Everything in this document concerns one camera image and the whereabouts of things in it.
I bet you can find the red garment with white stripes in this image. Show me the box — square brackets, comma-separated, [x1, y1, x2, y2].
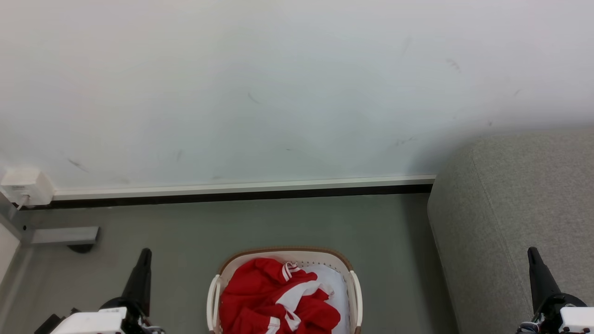
[219, 258, 342, 334]

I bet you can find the white and black skirting board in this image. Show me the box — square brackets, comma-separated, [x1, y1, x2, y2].
[19, 174, 437, 210]

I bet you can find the white wall socket box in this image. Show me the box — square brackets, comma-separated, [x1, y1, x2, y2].
[0, 167, 56, 207]

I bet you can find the grey and white frame panel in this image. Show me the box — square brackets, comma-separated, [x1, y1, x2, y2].
[0, 192, 34, 290]

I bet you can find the white laundry basket brown rim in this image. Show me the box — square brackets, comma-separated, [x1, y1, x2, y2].
[207, 246, 363, 334]

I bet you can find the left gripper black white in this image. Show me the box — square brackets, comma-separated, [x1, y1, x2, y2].
[50, 248, 164, 334]

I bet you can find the grey fabric sofa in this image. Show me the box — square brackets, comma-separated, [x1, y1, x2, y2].
[427, 129, 594, 334]

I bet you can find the grey metal bar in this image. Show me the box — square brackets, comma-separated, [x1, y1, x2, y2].
[29, 226, 100, 246]

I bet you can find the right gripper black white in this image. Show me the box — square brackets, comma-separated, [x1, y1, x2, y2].
[519, 247, 594, 334]

